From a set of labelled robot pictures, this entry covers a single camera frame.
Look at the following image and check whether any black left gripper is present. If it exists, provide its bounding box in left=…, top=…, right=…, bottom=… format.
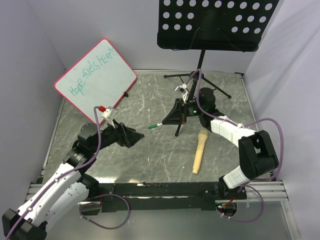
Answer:
left=90, top=118, right=144, bottom=153

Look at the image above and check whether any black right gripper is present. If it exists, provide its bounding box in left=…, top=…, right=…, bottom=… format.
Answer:
left=162, top=98, right=205, bottom=126

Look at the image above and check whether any green capped whiteboard marker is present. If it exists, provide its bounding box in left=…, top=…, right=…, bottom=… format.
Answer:
left=147, top=123, right=163, bottom=130

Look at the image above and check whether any pink framed whiteboard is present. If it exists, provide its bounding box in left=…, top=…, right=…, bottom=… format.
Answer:
left=54, top=38, right=137, bottom=123

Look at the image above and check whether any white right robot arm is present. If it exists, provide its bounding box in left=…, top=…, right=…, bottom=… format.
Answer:
left=161, top=84, right=280, bottom=199

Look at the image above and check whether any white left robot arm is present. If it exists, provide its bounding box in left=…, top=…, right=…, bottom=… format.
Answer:
left=2, top=122, right=144, bottom=240

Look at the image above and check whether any beige toy microphone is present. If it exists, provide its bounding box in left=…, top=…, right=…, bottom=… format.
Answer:
left=192, top=129, right=208, bottom=175

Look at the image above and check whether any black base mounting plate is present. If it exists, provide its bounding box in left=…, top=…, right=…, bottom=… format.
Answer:
left=81, top=181, right=247, bottom=213

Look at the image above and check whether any black music stand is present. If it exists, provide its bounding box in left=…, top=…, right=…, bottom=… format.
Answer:
left=156, top=0, right=280, bottom=137

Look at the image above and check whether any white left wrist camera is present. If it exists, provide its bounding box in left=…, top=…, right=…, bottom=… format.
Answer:
left=98, top=105, right=117, bottom=127

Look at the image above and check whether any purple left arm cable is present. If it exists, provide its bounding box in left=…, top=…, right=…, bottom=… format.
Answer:
left=4, top=106, right=131, bottom=240

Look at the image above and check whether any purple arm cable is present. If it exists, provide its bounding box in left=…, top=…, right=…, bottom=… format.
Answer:
left=4, top=106, right=131, bottom=240
left=183, top=68, right=285, bottom=223

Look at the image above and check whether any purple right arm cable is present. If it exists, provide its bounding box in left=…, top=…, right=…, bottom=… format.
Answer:
left=183, top=68, right=285, bottom=223

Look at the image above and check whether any aluminium rail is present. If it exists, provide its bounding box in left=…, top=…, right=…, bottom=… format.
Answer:
left=24, top=181, right=289, bottom=202

